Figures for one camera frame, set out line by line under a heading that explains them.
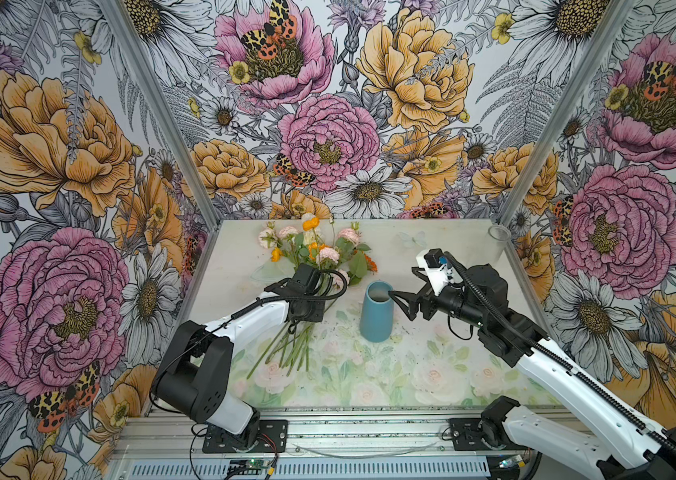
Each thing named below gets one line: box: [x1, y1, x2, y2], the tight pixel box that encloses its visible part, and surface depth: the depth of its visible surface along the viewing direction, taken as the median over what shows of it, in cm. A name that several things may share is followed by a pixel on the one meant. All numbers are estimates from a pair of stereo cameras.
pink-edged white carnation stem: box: [258, 228, 298, 269], surface depth 114 cm
